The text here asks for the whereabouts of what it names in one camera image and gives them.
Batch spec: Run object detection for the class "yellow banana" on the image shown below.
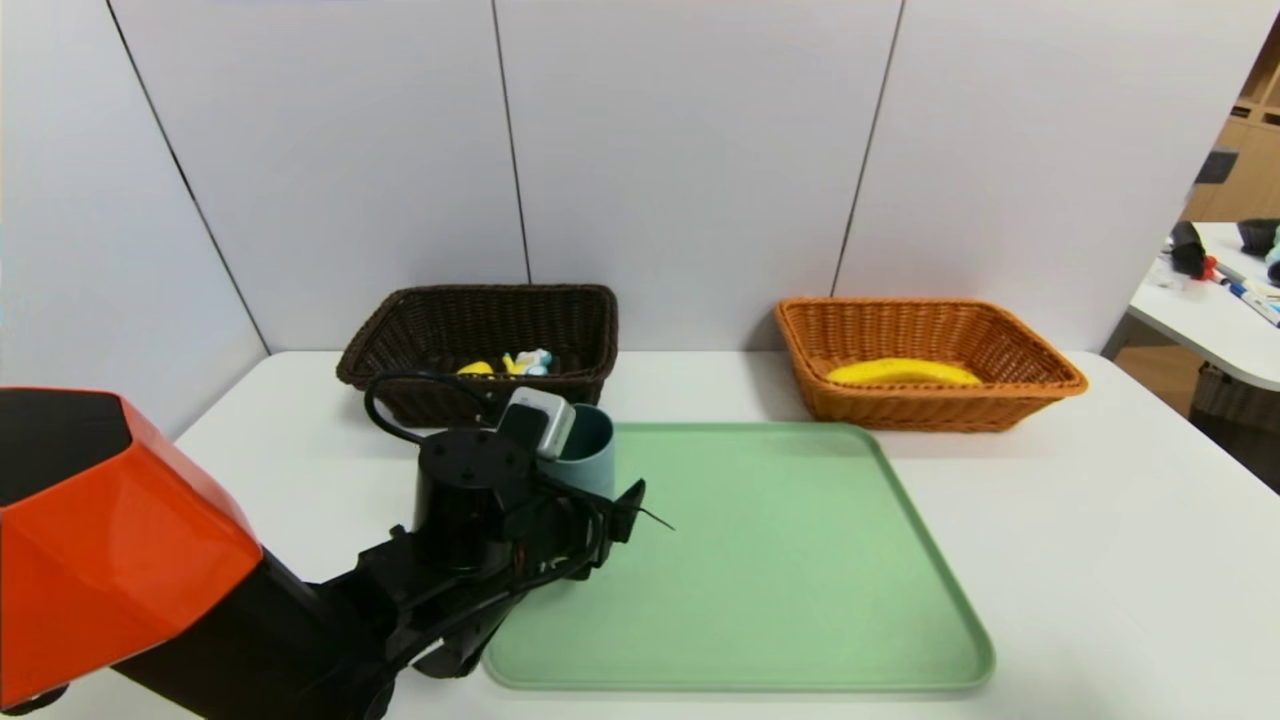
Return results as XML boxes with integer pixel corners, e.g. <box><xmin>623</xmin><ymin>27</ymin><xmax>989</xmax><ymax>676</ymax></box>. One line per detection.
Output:
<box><xmin>826</xmin><ymin>357</ymin><xmax>984</xmax><ymax>387</ymax></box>

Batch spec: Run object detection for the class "light green plastic tray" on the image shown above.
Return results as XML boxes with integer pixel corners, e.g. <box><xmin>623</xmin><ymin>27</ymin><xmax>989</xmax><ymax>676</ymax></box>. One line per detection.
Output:
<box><xmin>482</xmin><ymin>421</ymin><xmax>996</xmax><ymax>692</ymax></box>

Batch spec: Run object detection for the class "blue-grey plastic cup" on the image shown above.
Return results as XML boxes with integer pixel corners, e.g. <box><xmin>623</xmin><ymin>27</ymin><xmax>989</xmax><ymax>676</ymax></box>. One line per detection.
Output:
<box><xmin>545</xmin><ymin>403</ymin><xmax>617</xmax><ymax>501</ymax></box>

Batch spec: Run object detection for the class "wooden shelf cabinet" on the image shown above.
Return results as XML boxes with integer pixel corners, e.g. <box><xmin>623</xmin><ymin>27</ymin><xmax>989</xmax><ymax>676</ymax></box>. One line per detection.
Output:
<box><xmin>1180</xmin><ymin>20</ymin><xmax>1280</xmax><ymax>225</ymax></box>

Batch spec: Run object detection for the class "orange wicker basket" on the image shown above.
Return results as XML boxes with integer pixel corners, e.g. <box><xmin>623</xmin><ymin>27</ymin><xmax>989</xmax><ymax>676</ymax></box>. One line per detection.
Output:
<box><xmin>775</xmin><ymin>297</ymin><xmax>1088</xmax><ymax>433</ymax></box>

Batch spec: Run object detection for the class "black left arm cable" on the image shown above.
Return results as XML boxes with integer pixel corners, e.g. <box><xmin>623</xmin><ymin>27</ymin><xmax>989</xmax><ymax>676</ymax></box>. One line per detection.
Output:
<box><xmin>362</xmin><ymin>371</ymin><xmax>501</xmax><ymax>447</ymax></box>

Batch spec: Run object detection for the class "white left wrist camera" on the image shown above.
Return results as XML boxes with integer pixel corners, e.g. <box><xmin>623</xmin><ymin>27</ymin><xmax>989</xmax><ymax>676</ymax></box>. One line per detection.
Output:
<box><xmin>497</xmin><ymin>387</ymin><xmax>578</xmax><ymax>461</ymax></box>

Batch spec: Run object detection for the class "dark brown wicker basket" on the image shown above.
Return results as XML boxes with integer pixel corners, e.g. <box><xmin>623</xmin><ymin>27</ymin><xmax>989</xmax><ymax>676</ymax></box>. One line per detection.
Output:
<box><xmin>337</xmin><ymin>284</ymin><xmax>620</xmax><ymax>429</ymax></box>

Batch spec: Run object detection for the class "white side table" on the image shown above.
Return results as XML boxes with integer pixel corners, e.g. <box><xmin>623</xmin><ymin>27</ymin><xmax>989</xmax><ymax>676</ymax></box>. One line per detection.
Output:
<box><xmin>1127</xmin><ymin>222</ymin><xmax>1280</xmax><ymax>393</ymax></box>

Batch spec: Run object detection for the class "black and red desk object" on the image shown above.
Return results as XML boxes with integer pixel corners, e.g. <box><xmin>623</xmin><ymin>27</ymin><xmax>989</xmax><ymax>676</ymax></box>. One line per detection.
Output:
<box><xmin>1168</xmin><ymin>222</ymin><xmax>1218</xmax><ymax>284</ymax></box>

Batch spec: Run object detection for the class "yellow duck toy car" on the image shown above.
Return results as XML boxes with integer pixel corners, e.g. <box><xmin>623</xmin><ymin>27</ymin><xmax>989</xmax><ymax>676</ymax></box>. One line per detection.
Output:
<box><xmin>457</xmin><ymin>347</ymin><xmax>554</xmax><ymax>379</ymax></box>

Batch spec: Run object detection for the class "dark grey bin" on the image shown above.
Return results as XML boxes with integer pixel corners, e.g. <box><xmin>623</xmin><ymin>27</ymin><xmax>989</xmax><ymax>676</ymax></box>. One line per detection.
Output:
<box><xmin>1188</xmin><ymin>364</ymin><xmax>1280</xmax><ymax>497</ymax></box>

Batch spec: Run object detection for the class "blue and white marker pen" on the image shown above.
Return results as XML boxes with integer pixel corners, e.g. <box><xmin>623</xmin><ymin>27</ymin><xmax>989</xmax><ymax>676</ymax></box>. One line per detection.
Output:
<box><xmin>1226</xmin><ymin>282</ymin><xmax>1280</xmax><ymax>330</ymax></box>

